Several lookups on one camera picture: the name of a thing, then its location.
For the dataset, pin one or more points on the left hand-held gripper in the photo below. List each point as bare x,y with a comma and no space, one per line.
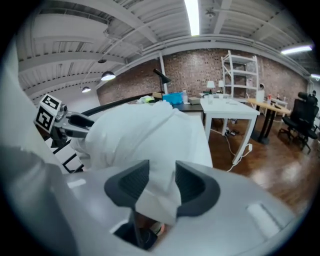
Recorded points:
47,112

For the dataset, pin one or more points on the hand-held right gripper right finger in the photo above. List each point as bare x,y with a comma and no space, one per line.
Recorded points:
225,220

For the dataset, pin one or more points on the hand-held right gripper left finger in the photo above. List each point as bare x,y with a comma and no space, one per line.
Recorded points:
100,200

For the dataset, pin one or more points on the white cloth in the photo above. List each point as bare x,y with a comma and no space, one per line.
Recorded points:
120,135

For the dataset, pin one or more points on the white pillowcase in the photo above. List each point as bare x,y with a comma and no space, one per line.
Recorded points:
160,195

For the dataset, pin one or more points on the black pendant lamp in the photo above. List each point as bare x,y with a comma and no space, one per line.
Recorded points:
86,90
108,76

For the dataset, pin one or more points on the black metal railing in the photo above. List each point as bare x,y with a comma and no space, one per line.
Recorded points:
110,105

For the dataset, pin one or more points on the white plastic bag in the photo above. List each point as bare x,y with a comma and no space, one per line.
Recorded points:
141,100

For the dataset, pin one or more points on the black ceiling disc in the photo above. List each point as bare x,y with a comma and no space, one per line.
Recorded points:
101,61

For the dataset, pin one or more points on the yellow-green pouch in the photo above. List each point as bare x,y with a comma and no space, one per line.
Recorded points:
149,99

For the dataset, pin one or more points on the brown cardboard box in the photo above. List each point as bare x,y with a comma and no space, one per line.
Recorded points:
158,95

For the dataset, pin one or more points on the black desk lamp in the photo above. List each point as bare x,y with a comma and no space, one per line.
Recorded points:
162,76

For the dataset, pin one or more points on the blue plastic bin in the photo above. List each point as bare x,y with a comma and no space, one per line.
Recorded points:
173,98

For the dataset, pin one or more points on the clear plastic bottle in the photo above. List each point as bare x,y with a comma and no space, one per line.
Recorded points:
185,97

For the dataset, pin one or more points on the white side table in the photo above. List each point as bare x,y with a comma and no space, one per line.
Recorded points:
227,107

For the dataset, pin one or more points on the grey tissue box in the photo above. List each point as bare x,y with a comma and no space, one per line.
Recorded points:
194,100

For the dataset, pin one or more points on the clear glass cup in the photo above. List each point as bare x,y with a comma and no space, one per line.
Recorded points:
210,100

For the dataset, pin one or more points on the round wooden table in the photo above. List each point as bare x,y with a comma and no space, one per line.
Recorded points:
270,105

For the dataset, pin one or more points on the black office chair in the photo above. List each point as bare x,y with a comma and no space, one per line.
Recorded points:
300,117

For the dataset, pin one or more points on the white upright container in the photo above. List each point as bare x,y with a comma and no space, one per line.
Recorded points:
260,93

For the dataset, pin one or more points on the white shade table lamp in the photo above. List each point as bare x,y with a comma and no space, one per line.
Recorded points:
210,84
221,83

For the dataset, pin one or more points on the white shelf rack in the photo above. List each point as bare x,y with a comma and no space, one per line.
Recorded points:
240,75

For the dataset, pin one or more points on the ceiling tube light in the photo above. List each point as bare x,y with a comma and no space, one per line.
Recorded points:
296,50
192,17

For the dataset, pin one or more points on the white wall pipe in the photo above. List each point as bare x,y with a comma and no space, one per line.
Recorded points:
162,72

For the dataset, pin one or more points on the dark top white frame table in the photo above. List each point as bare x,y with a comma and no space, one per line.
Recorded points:
190,107

